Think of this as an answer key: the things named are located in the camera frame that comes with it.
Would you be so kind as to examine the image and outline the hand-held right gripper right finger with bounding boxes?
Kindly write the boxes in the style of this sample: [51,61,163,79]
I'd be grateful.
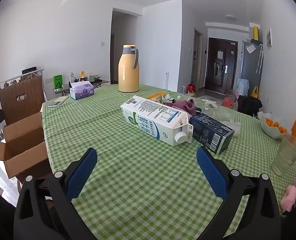
[196,146,281,240]

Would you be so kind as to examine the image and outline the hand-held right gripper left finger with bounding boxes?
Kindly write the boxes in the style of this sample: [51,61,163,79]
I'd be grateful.
[13,147,98,240]

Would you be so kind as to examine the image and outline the clear plastic container with label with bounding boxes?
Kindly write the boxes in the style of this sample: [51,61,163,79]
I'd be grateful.
[197,96,238,124]

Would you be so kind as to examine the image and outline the white milk carton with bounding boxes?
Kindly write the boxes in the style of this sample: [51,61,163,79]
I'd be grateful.
[120,95,194,147]

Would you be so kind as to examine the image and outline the dark blue carton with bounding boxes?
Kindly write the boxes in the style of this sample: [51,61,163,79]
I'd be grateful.
[189,113,235,155]

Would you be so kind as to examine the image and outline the open cardboard box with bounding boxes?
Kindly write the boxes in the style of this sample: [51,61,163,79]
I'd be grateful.
[0,112,54,183]

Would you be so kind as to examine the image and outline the white plastic bag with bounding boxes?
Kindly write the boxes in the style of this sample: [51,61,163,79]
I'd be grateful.
[228,120,242,137]

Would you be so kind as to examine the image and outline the green checked tablecloth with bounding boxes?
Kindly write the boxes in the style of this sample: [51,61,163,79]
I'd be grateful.
[40,84,296,240]

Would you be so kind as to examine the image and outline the pale scalloped bowl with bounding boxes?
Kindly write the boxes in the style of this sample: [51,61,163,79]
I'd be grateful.
[259,117,288,140]

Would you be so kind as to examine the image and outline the purple cloth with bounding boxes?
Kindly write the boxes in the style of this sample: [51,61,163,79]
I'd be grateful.
[163,99,197,114]

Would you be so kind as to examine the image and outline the red bag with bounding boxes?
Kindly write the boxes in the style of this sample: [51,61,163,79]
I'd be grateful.
[222,96,235,108]

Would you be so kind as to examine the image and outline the pale green ribbed glass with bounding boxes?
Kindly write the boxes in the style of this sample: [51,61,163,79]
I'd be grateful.
[272,134,296,177]

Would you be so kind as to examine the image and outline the black bag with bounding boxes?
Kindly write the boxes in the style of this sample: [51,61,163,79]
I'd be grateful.
[237,95,263,117]

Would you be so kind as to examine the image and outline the pile of oranges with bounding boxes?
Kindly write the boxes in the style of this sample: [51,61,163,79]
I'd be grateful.
[265,119,288,134]

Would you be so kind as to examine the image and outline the pink fluffy cloth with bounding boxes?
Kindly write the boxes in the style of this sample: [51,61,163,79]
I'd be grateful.
[280,172,296,213]

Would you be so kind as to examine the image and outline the purple tissue box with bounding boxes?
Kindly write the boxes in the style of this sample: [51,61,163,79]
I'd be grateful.
[70,81,94,100]

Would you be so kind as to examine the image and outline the pastel patterned bag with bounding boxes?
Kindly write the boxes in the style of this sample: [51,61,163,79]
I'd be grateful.
[235,78,248,97]

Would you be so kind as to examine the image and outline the low side table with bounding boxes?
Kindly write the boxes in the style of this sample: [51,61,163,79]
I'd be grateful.
[44,79,111,97]

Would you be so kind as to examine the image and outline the green paper bag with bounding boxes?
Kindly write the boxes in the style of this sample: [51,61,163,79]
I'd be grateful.
[53,75,64,90]

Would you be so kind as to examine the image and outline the dark entrance door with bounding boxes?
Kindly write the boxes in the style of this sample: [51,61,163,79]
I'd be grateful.
[204,37,238,95]

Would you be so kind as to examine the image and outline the yellow thermos jug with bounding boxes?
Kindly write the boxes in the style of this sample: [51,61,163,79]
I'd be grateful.
[118,44,140,93]

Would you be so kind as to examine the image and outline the grey fridge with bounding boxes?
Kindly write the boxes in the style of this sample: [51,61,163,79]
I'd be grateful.
[239,39,263,98]

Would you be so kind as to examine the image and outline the white umbrella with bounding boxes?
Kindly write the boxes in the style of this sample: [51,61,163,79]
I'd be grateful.
[256,44,264,74]

